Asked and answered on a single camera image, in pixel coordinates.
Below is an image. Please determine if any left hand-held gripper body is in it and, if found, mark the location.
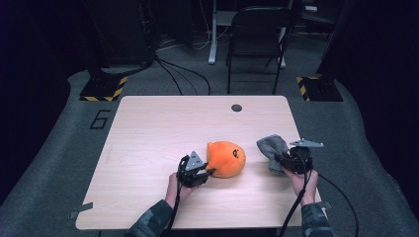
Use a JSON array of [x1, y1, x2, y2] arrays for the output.
[[177, 150, 205, 189]]

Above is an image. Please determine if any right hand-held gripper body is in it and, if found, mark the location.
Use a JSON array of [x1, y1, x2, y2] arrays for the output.
[[287, 138, 324, 175]]

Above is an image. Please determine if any grey towel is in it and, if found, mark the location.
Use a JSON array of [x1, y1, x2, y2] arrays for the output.
[[256, 133, 291, 175]]

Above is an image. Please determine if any orange plush toy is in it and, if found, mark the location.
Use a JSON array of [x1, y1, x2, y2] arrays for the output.
[[206, 140, 247, 179]]

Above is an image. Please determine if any person's left hand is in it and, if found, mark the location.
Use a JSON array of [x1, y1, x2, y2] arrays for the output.
[[165, 172, 196, 209]]

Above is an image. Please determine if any person's right hand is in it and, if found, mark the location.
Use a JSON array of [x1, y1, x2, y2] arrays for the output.
[[284, 167, 319, 206]]

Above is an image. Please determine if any black yellow striped stand base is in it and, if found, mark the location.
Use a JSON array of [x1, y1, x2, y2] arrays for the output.
[[295, 75, 344, 103], [79, 75, 128, 103]]

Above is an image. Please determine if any black folding chair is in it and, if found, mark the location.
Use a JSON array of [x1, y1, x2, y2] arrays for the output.
[[225, 6, 293, 96]]

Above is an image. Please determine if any left hand-held gripper black cable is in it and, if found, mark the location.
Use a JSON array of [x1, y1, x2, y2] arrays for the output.
[[160, 156, 191, 237]]

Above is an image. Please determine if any hand-held gripper black cable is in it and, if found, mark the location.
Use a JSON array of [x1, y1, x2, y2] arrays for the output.
[[160, 156, 191, 237], [279, 147, 360, 237]]

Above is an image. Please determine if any right hand-held gripper black cable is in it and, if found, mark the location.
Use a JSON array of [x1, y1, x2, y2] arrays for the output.
[[279, 147, 360, 237]]

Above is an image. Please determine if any black floor cable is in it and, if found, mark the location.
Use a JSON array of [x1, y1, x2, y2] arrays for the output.
[[154, 57, 184, 97], [157, 57, 212, 97]]

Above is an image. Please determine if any white desk frame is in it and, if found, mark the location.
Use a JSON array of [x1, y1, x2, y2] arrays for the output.
[[208, 0, 287, 68]]

